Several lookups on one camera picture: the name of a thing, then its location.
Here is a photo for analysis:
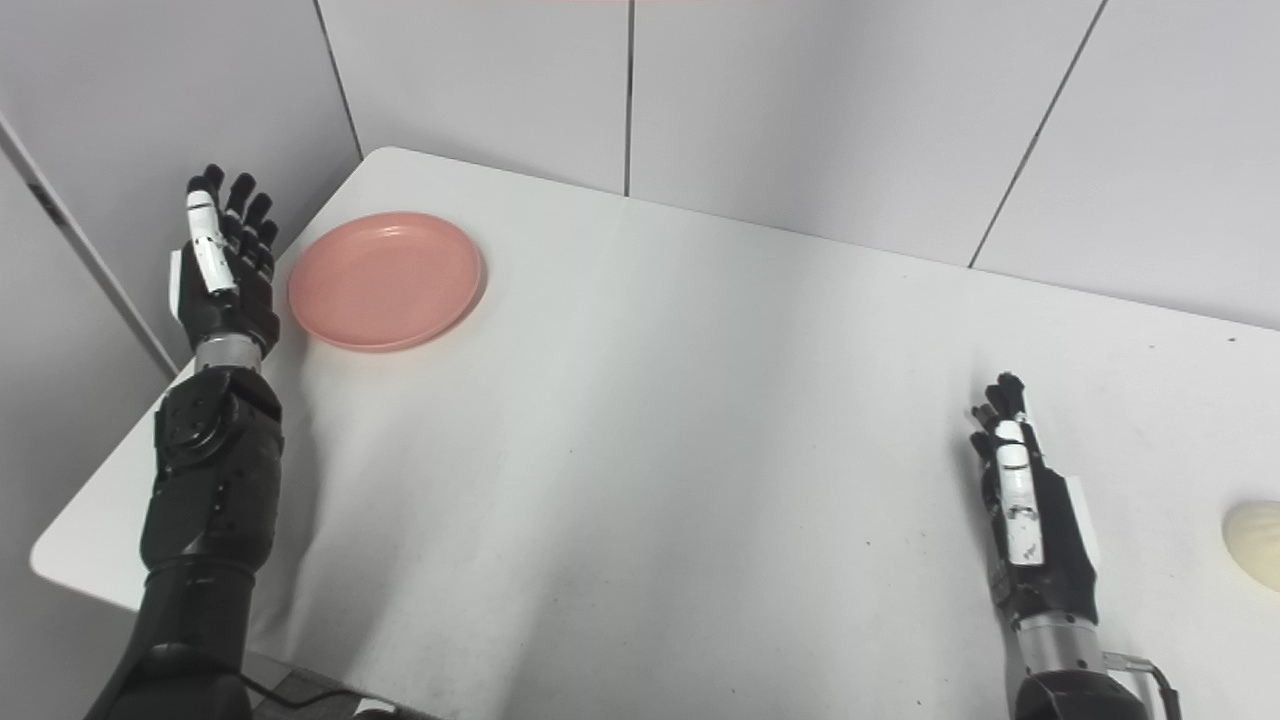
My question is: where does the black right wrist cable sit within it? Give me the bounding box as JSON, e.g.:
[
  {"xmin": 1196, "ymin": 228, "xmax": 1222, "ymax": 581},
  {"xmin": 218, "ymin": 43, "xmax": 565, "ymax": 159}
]
[{"xmin": 1104, "ymin": 652, "xmax": 1183, "ymax": 720}]

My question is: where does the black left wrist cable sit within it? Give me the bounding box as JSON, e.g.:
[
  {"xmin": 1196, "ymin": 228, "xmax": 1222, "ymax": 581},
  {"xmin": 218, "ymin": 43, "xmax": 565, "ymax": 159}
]
[{"xmin": 235, "ymin": 668, "xmax": 366, "ymax": 717}]

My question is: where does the pink round plate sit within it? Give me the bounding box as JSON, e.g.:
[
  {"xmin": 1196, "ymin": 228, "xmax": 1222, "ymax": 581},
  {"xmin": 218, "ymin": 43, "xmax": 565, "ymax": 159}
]
[{"xmin": 287, "ymin": 211, "xmax": 486, "ymax": 353}]

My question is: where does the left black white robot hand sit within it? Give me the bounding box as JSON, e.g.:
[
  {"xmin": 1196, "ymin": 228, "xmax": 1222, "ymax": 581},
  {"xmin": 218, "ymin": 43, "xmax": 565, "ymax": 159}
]
[{"xmin": 167, "ymin": 164, "xmax": 282, "ymax": 360}]

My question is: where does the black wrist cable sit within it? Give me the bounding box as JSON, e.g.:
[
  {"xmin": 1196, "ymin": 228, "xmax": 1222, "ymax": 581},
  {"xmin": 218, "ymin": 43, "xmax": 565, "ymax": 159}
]
[
  {"xmin": 1104, "ymin": 652, "xmax": 1183, "ymax": 720},
  {"xmin": 235, "ymin": 668, "xmax": 366, "ymax": 717}
]

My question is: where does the white steamed bun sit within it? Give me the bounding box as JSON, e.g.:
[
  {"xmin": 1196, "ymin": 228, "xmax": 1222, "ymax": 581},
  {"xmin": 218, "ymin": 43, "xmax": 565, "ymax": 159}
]
[{"xmin": 1223, "ymin": 500, "xmax": 1280, "ymax": 593}]

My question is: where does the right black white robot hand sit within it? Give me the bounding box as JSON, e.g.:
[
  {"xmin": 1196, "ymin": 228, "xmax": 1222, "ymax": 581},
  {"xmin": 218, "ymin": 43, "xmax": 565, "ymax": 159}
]
[{"xmin": 968, "ymin": 372, "xmax": 1103, "ymax": 629}]

